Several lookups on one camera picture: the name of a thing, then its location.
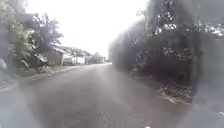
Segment dirt and leaf verge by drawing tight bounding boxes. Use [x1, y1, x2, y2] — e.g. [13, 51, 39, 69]
[128, 68, 201, 106]

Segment grey asphalt road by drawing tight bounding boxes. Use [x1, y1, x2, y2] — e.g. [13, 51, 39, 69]
[0, 62, 214, 128]

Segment row of trees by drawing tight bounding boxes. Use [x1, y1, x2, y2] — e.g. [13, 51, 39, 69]
[0, 0, 64, 73]

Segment leaf litter verge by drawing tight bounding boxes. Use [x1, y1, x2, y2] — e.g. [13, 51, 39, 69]
[0, 63, 88, 93]

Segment shed with metal roof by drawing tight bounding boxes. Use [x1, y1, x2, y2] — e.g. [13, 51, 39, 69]
[44, 46, 67, 67]

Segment white building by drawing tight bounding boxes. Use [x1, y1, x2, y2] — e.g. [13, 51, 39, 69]
[68, 55, 86, 66]

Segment dense trees and bushes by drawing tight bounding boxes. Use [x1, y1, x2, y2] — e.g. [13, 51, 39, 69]
[108, 0, 224, 101]

